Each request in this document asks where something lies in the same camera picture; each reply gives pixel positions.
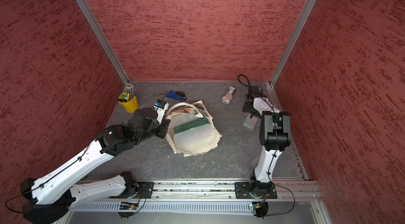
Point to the green pencil case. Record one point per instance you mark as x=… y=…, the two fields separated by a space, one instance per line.
x=190 y=125

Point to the blue black stapler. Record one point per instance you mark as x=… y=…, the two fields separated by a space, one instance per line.
x=176 y=95

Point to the clear ribbed pencil case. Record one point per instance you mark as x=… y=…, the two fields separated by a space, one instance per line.
x=195 y=141

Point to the yellow pen cup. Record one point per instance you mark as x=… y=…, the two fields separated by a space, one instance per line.
x=128 y=99

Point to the flag pattern can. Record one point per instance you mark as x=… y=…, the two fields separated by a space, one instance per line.
x=228 y=96

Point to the floral canvas tote bag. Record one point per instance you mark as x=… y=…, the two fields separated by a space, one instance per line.
x=182 y=113

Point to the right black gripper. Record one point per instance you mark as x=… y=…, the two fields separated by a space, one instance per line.
x=247 y=109

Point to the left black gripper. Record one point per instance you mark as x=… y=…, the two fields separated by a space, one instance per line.
x=164 y=125

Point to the left corner aluminium post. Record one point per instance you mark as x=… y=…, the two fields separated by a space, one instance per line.
x=91 y=19

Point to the right corner aluminium post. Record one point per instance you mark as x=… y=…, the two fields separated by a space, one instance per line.
x=300 y=23

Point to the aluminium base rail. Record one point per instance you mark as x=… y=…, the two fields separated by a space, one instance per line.
x=210 y=201

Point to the corner aluminium post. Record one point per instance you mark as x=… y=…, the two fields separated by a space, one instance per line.
x=91 y=19
x=300 y=23

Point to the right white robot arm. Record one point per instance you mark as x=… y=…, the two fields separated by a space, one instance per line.
x=274 y=136

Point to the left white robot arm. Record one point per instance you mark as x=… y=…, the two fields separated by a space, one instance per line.
x=51 y=197

